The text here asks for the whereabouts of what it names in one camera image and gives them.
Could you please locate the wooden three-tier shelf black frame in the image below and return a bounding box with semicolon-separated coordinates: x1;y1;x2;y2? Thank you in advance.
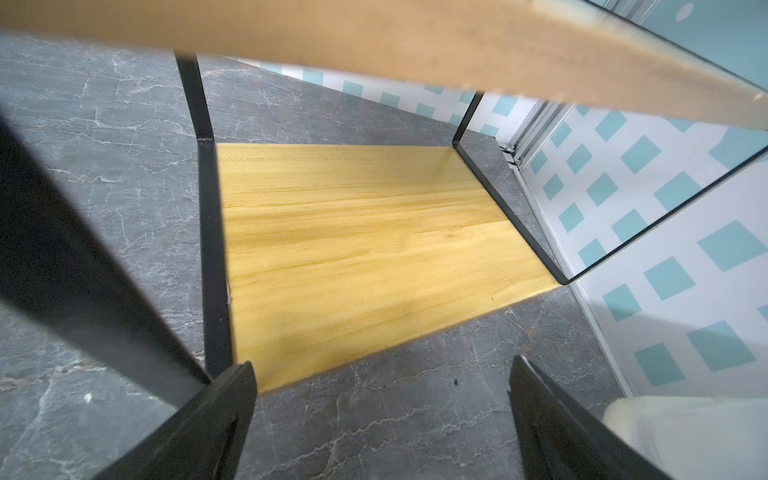
1;1;767;406

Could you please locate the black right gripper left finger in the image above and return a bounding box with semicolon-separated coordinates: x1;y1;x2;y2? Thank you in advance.
96;362;257;479

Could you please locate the translucent plastic storage box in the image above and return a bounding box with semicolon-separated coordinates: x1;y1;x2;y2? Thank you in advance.
603;396;767;479

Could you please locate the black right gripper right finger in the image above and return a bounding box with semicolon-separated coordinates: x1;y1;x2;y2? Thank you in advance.
508;355;668;479

